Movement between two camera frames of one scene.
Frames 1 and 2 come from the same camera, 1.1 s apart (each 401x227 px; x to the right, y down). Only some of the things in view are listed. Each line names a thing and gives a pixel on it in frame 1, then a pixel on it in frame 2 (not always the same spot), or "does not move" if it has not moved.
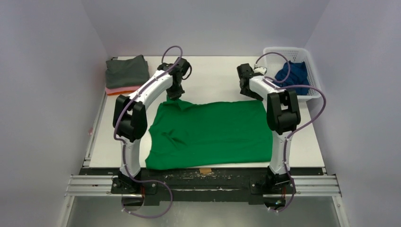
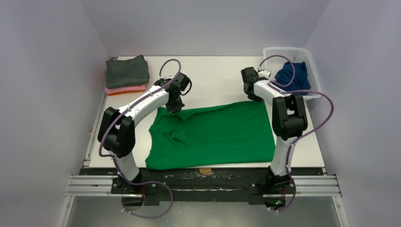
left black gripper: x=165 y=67 to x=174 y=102
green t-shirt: x=187 y=134 does not move
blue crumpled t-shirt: x=298 y=76 does not move
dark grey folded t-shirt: x=131 y=72 does not move
